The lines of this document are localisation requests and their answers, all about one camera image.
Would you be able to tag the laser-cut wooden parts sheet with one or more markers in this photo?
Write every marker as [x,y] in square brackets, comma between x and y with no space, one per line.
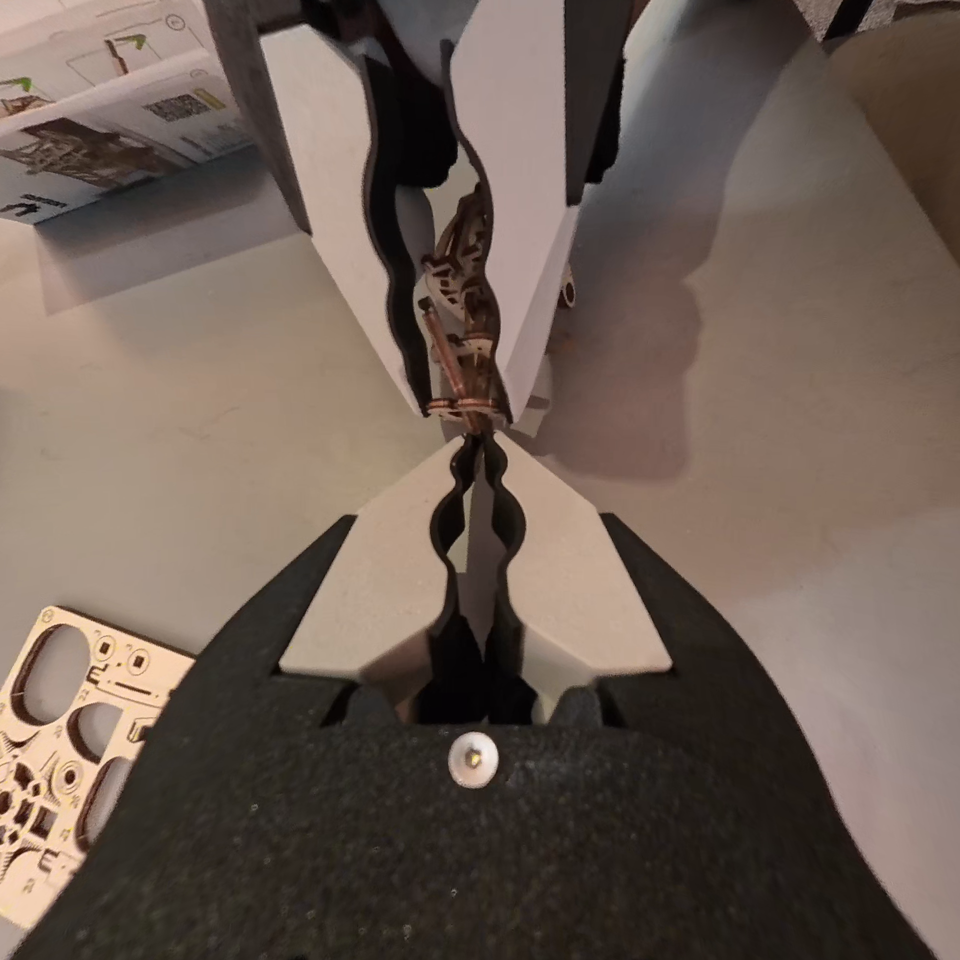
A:
[169,660]

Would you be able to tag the wooden gear model assembly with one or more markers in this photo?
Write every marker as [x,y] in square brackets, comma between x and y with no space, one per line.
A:
[457,285]

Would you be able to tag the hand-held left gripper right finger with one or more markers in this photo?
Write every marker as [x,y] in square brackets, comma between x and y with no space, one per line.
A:
[585,600]

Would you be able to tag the white instruction booklet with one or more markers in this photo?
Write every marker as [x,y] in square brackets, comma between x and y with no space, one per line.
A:
[90,150]

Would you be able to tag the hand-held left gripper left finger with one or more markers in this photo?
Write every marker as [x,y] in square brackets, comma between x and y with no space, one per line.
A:
[367,600]

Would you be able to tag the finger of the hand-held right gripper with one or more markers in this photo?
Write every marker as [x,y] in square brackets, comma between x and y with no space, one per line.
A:
[525,187]
[330,187]

